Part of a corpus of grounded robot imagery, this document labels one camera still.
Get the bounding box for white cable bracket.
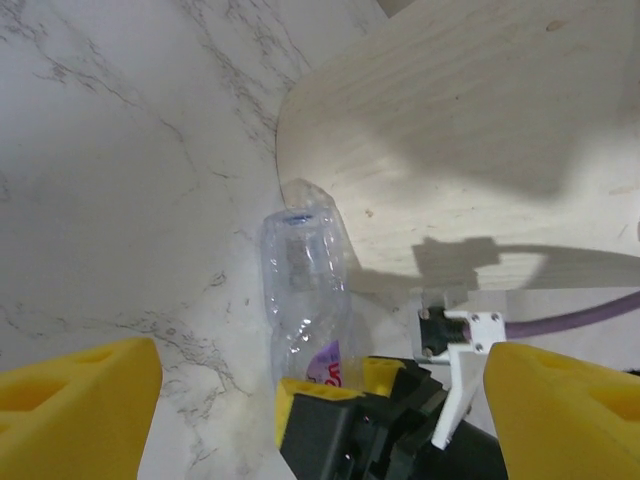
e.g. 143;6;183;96
416;291;505;450

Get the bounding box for cream round waste bin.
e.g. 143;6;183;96
274;0;640;304

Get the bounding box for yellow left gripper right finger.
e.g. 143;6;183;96
486;342;640;480

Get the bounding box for clear bottle purple label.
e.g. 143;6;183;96
259;177;372;397

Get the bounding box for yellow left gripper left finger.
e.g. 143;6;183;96
0;336;164;480

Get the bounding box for purple cable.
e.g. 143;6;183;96
501;288;640;342

